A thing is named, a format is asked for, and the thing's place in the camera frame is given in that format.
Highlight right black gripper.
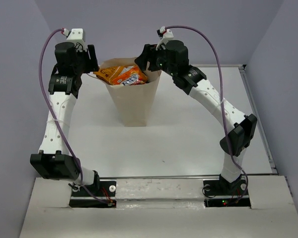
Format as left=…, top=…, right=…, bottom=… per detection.
left=134, top=42, right=177, bottom=77

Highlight orange snack bar packet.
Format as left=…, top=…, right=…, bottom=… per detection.
left=93, top=65, right=134, bottom=85

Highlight orange red candy packet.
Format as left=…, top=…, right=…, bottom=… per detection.
left=111, top=65, right=148, bottom=86

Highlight beige paper bag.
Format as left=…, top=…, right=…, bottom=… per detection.
left=92, top=58, right=161, bottom=127

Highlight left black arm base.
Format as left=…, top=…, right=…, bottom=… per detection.
left=68, top=179, right=117, bottom=208

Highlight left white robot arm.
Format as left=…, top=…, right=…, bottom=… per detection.
left=30, top=42, right=100, bottom=196

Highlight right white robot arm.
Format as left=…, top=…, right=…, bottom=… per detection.
left=135, top=40, right=257, bottom=196

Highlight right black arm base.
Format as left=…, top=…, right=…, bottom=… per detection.
left=202, top=179, right=251, bottom=208

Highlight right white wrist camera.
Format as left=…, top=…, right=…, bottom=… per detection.
left=155, top=26, right=174, bottom=50

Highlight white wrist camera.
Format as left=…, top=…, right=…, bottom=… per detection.
left=62, top=28, right=87, bottom=52
left=155, top=26, right=174, bottom=50

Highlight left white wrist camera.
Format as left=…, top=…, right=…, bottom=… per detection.
left=62, top=28, right=87, bottom=52

